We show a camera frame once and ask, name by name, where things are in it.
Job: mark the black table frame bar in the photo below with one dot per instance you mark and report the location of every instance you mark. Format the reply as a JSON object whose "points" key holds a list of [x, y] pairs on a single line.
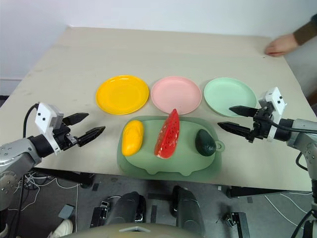
{"points": [[64, 176], [262, 191]]}

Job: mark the green cutting board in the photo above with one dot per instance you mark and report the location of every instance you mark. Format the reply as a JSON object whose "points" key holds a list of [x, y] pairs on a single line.
{"points": [[148, 163]]}

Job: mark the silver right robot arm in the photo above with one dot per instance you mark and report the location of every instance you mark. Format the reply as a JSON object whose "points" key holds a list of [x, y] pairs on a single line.
{"points": [[303, 138]]}

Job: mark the green plate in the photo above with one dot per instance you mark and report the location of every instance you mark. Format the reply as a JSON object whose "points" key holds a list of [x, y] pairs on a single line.
{"points": [[224, 93]]}

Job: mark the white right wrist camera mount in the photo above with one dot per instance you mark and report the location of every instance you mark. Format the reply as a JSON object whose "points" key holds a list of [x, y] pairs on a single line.
{"points": [[275, 101]]}

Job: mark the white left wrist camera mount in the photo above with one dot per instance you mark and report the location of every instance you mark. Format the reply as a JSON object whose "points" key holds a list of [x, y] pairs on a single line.
{"points": [[46, 118]]}

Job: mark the red watermelon slice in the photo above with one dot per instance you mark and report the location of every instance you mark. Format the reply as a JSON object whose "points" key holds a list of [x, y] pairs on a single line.
{"points": [[168, 136]]}

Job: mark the olive robot torso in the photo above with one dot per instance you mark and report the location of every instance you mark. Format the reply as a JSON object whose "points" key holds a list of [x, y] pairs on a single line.
{"points": [[123, 230]]}

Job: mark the yellow mango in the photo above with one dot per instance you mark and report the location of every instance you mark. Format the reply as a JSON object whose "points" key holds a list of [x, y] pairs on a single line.
{"points": [[133, 137]]}

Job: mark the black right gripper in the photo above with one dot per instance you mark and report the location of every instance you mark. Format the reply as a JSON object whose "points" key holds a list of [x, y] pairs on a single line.
{"points": [[260, 124]]}

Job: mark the dark green avocado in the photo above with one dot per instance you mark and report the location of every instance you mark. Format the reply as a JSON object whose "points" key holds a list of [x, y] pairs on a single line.
{"points": [[204, 143]]}

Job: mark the person's bare hand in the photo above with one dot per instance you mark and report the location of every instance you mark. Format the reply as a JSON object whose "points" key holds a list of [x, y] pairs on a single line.
{"points": [[280, 45]]}

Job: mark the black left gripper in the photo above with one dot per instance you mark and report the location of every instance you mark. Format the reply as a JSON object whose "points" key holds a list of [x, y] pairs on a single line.
{"points": [[65, 137]]}

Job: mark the pink plate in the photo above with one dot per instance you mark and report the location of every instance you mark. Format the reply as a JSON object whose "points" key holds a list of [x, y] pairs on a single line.
{"points": [[173, 93]]}

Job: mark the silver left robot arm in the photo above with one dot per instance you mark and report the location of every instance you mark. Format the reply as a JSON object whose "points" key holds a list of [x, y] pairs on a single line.
{"points": [[18, 153]]}

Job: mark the black robot leg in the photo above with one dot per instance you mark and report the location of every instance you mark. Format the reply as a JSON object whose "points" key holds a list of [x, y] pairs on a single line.
{"points": [[125, 210], [188, 210]]}

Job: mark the white shoe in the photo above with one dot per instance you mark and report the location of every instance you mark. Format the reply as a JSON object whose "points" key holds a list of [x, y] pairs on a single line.
{"points": [[64, 228]]}

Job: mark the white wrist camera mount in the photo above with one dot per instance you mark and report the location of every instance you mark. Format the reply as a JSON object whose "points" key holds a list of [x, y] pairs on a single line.
{"points": [[46, 118], [275, 101]]}

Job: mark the yellow plate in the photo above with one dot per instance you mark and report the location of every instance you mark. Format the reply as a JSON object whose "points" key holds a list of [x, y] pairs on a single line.
{"points": [[122, 95]]}

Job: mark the black left robot leg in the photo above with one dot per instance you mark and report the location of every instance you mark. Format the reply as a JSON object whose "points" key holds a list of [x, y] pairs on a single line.
{"points": [[125, 210]]}

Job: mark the black right robot leg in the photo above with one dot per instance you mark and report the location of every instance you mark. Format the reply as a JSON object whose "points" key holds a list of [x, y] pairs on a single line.
{"points": [[188, 210]]}

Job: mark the grey floor box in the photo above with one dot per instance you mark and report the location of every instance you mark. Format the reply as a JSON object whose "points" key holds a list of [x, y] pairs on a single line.
{"points": [[66, 211]]}

